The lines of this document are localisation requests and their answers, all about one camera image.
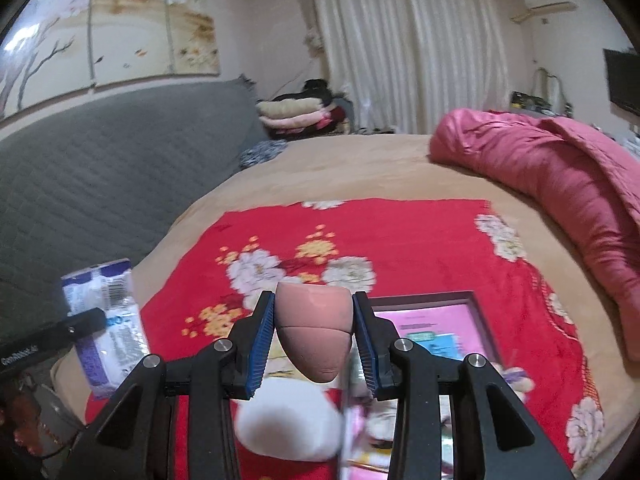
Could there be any pink makeup sponge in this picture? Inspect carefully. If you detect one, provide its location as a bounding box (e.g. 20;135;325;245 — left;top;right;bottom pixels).
276;282;355;385

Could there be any black television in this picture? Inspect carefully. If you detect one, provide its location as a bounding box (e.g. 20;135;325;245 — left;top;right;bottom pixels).
602;47;640;111

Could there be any dark patterned cloth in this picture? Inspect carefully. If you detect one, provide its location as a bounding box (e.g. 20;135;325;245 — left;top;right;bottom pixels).
237;139;290;171

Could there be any beige bed sheet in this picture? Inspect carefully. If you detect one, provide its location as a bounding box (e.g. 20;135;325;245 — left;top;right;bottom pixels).
50;132;640;411

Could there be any pink book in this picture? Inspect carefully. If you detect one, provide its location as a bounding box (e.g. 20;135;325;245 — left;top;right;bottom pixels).
375;302;501;480

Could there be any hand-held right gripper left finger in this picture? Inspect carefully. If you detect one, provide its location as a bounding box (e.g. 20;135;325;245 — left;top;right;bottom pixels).
70;292;277;480

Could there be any pink quilt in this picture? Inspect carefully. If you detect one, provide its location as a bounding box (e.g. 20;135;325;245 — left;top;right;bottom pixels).
429;107;640;376

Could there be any floral wall mural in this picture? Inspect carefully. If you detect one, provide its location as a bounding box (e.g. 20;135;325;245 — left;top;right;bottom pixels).
0;0;223;121

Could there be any red floral blanket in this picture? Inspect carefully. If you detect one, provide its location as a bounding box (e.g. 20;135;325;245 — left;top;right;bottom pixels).
82;199;621;480

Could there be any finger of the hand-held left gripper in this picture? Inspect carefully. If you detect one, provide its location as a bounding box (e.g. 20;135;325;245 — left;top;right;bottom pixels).
47;308;108;348

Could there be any white curtain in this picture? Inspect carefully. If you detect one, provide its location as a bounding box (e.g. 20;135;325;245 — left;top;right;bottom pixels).
310;0;511;136

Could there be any brown box tray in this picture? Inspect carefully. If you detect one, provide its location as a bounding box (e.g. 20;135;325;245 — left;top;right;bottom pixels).
367;290;506;480

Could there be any stack of folded clothes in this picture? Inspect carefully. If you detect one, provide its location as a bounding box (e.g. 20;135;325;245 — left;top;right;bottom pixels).
255;79;356;140

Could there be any grey quilted headboard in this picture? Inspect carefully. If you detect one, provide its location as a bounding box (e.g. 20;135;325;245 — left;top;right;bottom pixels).
0;75;271;356

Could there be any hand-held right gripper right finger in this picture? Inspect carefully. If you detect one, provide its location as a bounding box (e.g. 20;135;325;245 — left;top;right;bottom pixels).
351;292;576;480

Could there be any black bag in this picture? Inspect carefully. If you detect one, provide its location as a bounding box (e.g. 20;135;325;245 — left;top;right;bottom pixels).
510;91;556;111

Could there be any blue white packet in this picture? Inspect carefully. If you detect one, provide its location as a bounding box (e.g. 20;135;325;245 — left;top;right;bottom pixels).
60;258;151;401

